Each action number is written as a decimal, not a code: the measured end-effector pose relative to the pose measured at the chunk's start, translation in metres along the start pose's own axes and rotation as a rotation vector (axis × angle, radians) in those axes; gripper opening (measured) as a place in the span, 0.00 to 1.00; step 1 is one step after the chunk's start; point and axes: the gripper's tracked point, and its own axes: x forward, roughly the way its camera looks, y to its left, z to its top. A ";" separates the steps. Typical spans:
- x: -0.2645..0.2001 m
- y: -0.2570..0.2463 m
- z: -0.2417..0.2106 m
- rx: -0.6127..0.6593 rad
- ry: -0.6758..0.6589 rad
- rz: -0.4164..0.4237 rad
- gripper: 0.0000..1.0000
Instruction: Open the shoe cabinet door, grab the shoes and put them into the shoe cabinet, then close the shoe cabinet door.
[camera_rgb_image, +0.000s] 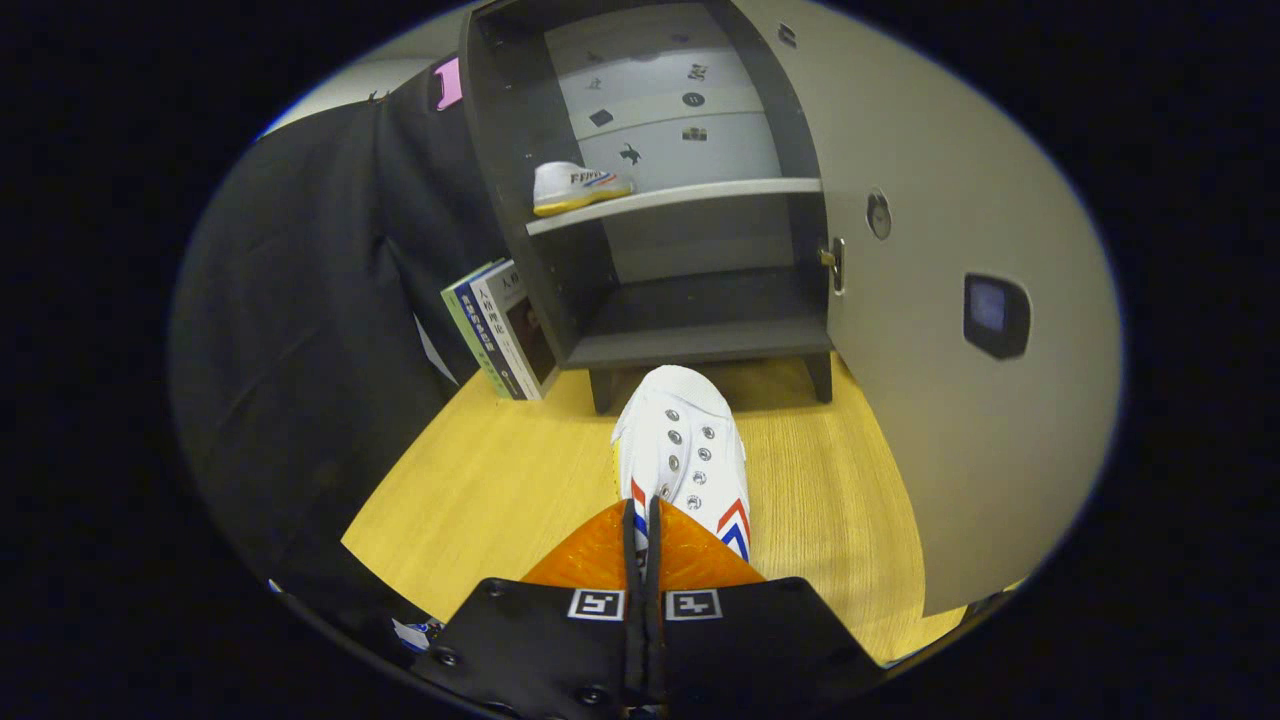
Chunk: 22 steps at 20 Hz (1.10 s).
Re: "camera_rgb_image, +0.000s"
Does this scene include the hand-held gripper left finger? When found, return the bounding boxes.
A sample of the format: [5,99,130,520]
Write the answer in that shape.
[410,497,647,720]

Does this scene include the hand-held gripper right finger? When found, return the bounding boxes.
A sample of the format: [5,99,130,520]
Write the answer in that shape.
[646,496,888,716]

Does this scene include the white striped shoe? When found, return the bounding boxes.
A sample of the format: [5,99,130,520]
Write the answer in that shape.
[532,161,635,218]
[611,365,751,564]

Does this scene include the grey shoe cabinet door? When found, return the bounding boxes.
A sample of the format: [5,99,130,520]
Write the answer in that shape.
[735,0,1123,618]

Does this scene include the dark grey shoe cabinet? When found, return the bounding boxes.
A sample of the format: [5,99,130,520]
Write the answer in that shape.
[458,0,836,416]

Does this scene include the blue spine book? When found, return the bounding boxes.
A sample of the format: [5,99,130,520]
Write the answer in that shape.
[452,262,526,401]

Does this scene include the black backdrop cloth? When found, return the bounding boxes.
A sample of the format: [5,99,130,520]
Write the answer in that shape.
[168,55,513,641]

